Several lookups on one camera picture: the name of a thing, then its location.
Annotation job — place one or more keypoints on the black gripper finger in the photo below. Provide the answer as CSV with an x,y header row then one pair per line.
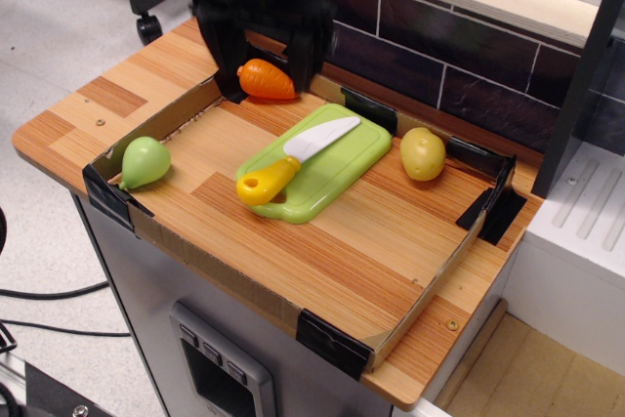
x,y
228,47
306,50

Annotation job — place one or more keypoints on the yellow-handled white toy knife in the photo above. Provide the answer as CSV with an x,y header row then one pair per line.
x,y
262,186

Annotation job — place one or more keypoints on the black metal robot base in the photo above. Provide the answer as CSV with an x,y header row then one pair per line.
x,y
28,391

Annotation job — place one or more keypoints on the green plastic cutting board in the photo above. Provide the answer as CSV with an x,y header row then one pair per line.
x,y
326,175

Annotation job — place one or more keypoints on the cardboard fence with black tape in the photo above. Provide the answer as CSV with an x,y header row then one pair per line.
x,y
380,283

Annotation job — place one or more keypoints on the orange toy carrot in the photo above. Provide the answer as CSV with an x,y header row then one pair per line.
x,y
261,79

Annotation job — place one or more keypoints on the green toy pear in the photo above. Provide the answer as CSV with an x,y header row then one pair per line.
x,y
145,160

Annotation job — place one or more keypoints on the yellow toy potato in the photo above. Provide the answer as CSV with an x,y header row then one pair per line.
x,y
422,154

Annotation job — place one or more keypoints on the grey toy oven front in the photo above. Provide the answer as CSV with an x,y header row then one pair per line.
x,y
229,380

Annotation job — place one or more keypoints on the white toy sink counter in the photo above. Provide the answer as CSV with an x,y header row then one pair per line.
x,y
567,278

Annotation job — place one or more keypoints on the dark vertical post right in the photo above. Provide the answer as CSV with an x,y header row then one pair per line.
x,y
581,99

